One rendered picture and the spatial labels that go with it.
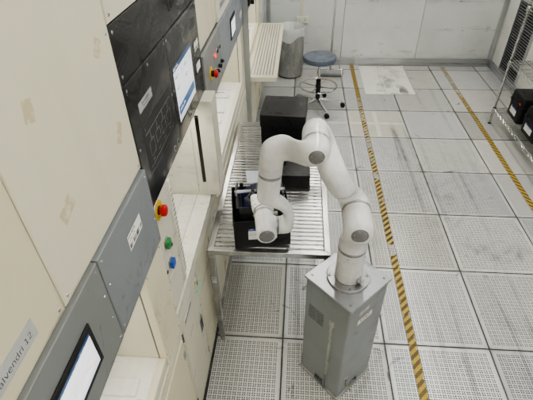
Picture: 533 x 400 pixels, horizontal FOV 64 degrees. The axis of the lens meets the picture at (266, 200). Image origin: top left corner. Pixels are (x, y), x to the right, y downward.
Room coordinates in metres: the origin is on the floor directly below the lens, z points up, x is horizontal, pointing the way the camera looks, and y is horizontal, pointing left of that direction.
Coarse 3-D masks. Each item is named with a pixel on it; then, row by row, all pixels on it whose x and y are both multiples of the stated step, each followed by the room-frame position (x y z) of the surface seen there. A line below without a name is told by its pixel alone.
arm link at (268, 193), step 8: (264, 184) 1.28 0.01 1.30; (272, 184) 1.27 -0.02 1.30; (280, 184) 1.30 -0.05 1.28; (264, 192) 1.28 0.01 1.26; (272, 192) 1.27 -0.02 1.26; (264, 200) 1.28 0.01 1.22; (272, 200) 1.28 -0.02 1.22; (280, 200) 1.30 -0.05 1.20; (280, 208) 1.28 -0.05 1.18; (288, 208) 1.30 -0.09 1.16; (280, 216) 1.34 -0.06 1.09; (288, 216) 1.28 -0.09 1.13; (280, 224) 1.30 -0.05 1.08; (288, 224) 1.29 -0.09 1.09; (280, 232) 1.29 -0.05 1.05; (288, 232) 1.29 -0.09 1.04
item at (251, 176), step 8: (248, 176) 1.63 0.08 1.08; (256, 176) 1.63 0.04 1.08; (240, 184) 1.71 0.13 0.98; (256, 184) 1.61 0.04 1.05; (240, 192) 1.61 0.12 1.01; (248, 192) 1.61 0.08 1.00; (280, 192) 1.64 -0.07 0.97; (240, 200) 1.65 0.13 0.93; (240, 208) 1.52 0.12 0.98; (248, 208) 1.52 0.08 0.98; (240, 216) 1.52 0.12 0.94; (248, 216) 1.52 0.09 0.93
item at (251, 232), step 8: (232, 192) 1.75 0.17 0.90; (232, 200) 1.70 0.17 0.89; (232, 208) 1.58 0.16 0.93; (232, 216) 1.52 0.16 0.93; (240, 224) 1.48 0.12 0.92; (248, 224) 1.48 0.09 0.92; (240, 232) 1.48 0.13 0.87; (248, 232) 1.48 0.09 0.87; (240, 240) 1.48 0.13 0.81; (248, 240) 1.48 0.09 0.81; (256, 240) 1.49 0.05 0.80; (280, 240) 1.50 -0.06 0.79; (288, 240) 1.50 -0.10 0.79
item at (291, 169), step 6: (288, 162) 2.08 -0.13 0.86; (282, 168) 2.01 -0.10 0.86; (288, 168) 2.01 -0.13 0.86; (294, 168) 2.01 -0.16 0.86; (300, 168) 2.01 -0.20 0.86; (306, 168) 2.01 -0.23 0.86; (282, 174) 1.96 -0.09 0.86; (288, 174) 1.96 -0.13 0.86; (294, 174) 1.96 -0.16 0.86; (300, 174) 1.96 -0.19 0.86; (306, 174) 1.95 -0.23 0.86; (282, 180) 1.95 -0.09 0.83; (288, 180) 1.94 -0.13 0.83; (294, 180) 1.94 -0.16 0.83; (300, 180) 1.94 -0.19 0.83; (306, 180) 1.94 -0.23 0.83; (288, 186) 1.94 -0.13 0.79; (294, 186) 1.94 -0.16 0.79; (300, 186) 1.94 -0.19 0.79; (306, 186) 1.94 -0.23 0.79
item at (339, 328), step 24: (312, 288) 1.27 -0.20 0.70; (384, 288) 1.25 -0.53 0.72; (312, 312) 1.26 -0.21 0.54; (336, 312) 1.15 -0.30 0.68; (360, 312) 1.15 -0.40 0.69; (312, 336) 1.25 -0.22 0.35; (336, 336) 1.14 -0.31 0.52; (360, 336) 1.17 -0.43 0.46; (312, 360) 1.24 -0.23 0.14; (336, 360) 1.12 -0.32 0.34; (360, 360) 1.21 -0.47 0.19; (336, 384) 1.11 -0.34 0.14
